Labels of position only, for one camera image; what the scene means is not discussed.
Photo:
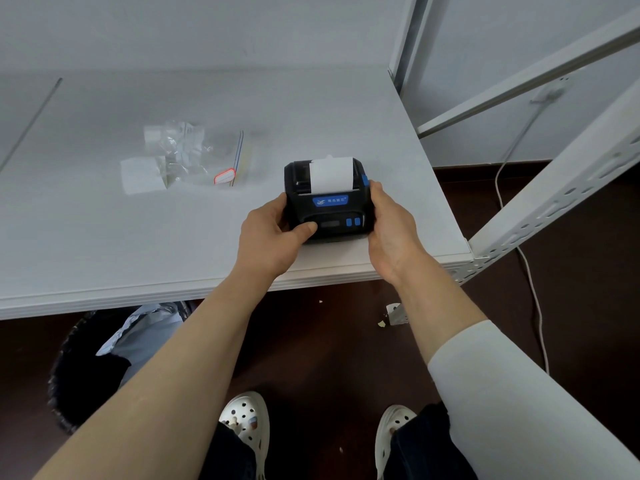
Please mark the crumpled white paper slip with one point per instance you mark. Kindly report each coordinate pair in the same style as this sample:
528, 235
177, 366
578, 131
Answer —
187, 139

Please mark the white metal shelf frame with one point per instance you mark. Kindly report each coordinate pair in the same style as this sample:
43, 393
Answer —
550, 209

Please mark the black portable printer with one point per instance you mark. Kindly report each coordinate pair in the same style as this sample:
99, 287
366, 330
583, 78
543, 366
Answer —
305, 204

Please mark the person's leg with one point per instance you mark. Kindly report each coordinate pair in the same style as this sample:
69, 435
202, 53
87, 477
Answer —
230, 459
425, 449

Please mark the person's right white clog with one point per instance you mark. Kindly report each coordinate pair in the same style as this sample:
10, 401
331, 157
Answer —
392, 419

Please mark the person's left forearm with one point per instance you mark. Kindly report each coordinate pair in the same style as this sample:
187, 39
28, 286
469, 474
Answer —
175, 384

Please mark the person's left leg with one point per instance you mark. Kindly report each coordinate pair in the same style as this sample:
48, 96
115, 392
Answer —
230, 459

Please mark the white paper roll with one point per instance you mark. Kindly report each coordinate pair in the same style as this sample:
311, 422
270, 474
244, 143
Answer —
330, 174

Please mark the person's right hand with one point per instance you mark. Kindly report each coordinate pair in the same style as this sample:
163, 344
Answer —
395, 239

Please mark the person's white clog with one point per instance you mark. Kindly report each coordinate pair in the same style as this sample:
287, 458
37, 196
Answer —
250, 409
392, 419

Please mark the red-bordered label sticker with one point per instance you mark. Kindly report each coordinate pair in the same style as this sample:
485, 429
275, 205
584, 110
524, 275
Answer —
225, 176

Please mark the clear plastic zip bag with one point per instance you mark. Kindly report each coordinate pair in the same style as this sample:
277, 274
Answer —
220, 154

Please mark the curled white paper strip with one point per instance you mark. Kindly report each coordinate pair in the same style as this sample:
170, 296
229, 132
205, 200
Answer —
140, 174

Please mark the person's left hand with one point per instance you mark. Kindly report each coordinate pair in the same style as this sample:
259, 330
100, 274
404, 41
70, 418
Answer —
265, 239

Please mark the grey plastic mailer bag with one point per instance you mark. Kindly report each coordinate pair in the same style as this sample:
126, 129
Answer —
140, 339

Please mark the person's left white clog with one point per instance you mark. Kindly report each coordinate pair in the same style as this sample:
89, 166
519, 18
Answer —
250, 409

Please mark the trash bin with black liner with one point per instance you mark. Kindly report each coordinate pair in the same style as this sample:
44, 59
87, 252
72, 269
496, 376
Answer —
75, 389

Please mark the person's right forearm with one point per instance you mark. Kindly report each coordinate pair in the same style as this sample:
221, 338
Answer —
500, 394

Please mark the person's right leg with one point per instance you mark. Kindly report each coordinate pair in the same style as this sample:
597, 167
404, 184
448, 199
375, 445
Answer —
425, 449

